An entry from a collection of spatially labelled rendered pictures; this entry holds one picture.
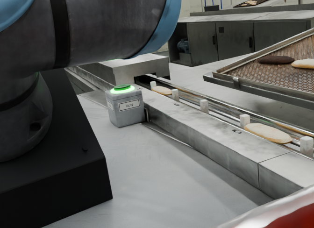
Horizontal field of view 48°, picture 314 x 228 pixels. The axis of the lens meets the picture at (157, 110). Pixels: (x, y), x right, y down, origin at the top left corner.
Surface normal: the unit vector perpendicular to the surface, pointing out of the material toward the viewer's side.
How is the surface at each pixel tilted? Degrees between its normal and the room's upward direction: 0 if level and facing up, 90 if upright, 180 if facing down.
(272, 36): 90
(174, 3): 92
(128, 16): 107
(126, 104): 90
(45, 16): 93
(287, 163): 0
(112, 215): 0
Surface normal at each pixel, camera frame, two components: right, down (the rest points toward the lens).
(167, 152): -0.13, -0.95
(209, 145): -0.91, 0.22
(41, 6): 0.47, 0.09
